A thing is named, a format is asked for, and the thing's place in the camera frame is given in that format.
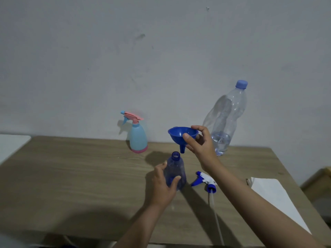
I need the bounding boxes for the person's right hand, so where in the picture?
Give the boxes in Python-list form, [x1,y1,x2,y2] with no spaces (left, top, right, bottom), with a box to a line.
[182,125,220,172]

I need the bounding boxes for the person's left hand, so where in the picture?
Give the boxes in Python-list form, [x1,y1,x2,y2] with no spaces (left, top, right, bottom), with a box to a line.
[151,161,181,207]

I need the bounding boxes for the blue plastic funnel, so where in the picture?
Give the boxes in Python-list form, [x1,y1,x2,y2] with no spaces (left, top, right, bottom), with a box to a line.
[168,126,199,154]

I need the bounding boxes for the white blue trigger sprayer head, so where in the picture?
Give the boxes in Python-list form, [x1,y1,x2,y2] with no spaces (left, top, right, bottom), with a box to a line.
[191,171,225,246]

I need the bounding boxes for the dark blue spray bottle body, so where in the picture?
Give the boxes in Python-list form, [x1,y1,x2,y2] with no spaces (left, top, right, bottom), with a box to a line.
[163,151,187,192]

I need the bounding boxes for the clear plastic water bottle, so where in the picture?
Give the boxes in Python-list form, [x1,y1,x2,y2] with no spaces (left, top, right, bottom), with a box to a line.
[203,86,248,157]

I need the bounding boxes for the light blue spray bottle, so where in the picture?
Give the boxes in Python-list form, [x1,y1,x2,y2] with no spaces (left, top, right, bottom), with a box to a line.
[129,122,148,154]

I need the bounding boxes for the pink spray trigger head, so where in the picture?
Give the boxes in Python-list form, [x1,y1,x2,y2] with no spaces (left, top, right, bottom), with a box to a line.
[120,111,144,125]

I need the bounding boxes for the person's right forearm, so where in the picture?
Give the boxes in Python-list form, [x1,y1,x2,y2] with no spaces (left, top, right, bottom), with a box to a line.
[205,160,324,248]

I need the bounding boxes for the person's left forearm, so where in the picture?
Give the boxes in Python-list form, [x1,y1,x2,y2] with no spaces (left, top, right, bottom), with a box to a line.
[113,201,169,248]

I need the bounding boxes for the white paper towels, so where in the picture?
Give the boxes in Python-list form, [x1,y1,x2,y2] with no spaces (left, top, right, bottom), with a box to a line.
[246,177,312,235]

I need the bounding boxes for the light wooden stool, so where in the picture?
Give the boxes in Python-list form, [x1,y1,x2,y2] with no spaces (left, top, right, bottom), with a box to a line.
[300,166,331,202]

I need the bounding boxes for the white cabinet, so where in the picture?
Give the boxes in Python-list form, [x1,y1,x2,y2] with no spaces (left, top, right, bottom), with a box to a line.
[0,134,31,166]

